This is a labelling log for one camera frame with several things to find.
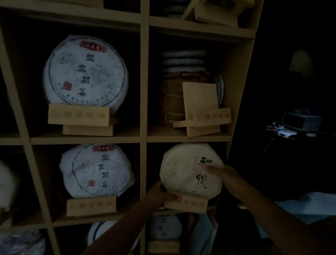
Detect person's left hand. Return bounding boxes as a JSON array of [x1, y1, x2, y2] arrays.
[[145, 181, 182, 211]]

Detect person's right hand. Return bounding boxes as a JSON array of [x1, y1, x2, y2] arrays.
[[203, 164, 248, 201]]

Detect wooden tea cake stand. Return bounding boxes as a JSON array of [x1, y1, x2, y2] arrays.
[[47, 104, 120, 137], [66, 195, 117, 217], [164, 192, 209, 214], [146, 240, 180, 254], [181, 0, 255, 27], [172, 82, 232, 137]]

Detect cream paper-wrapped tea cake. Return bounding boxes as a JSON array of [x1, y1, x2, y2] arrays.
[[159, 142, 225, 201]]

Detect person's left forearm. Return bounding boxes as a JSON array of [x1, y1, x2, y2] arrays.
[[81, 199, 156, 255]]

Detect person's right forearm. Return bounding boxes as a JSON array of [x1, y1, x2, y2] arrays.
[[236, 184, 336, 255]]

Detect small white tea cake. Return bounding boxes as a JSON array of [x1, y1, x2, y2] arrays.
[[149, 215, 182, 241]]

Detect upright paper booklets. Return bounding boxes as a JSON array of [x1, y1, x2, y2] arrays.
[[188, 212, 219, 255]]

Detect empty wooden tea cake stand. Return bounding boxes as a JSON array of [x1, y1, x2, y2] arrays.
[[172, 82, 232, 137]]

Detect white blue-rimmed tea cake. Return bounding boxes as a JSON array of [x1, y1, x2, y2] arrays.
[[214, 73, 225, 107]]

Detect white blue-ringed tea cake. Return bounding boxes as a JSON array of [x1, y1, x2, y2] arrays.
[[87, 220, 140, 253]]

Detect bamboo-wrapped tea bundle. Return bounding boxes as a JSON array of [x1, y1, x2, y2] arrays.
[[159, 72, 211, 126]]

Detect white box appliance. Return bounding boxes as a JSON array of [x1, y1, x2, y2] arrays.
[[282, 112, 323, 132]]

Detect pale blue cloth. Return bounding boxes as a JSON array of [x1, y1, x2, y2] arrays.
[[237, 192, 336, 232]]

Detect white stacked tea cake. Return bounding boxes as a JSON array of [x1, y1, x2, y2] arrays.
[[161, 66, 206, 74], [161, 58, 205, 67], [160, 50, 207, 59]]

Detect wooden shelf unit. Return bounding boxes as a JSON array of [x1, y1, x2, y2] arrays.
[[0, 0, 264, 255]]

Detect pale lamp shade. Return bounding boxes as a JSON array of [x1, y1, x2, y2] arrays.
[[288, 48, 316, 78]]

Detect large white blue-print tea cake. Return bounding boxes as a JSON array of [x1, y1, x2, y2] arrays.
[[43, 35, 129, 113]]

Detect grey wrapped tea cake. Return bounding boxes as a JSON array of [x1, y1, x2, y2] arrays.
[[0, 230, 47, 255]]

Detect white wrapped tea cake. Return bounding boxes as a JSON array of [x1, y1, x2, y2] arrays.
[[0, 160, 19, 211]]

